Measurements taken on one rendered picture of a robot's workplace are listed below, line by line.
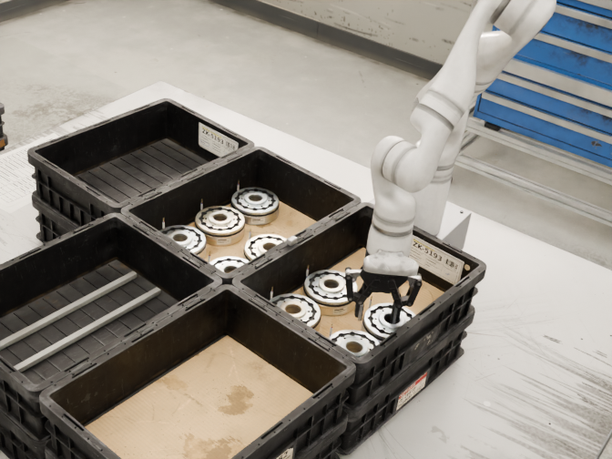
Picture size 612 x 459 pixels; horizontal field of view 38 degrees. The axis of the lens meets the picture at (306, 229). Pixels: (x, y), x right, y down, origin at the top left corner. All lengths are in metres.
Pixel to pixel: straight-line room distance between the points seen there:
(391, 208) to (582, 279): 0.80
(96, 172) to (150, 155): 0.14
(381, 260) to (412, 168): 0.17
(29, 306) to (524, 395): 0.95
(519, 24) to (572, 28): 1.91
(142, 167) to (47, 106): 2.12
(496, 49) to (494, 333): 0.64
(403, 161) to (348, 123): 2.74
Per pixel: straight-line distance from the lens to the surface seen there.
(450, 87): 1.45
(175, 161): 2.12
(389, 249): 1.51
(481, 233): 2.23
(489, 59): 1.60
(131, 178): 2.05
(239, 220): 1.87
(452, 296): 1.63
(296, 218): 1.94
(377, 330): 1.63
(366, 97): 4.41
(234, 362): 1.57
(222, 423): 1.47
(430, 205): 1.94
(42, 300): 1.72
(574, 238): 3.65
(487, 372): 1.84
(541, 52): 3.46
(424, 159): 1.42
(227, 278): 1.59
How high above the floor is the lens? 1.91
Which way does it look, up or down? 34 degrees down
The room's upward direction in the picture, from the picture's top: 6 degrees clockwise
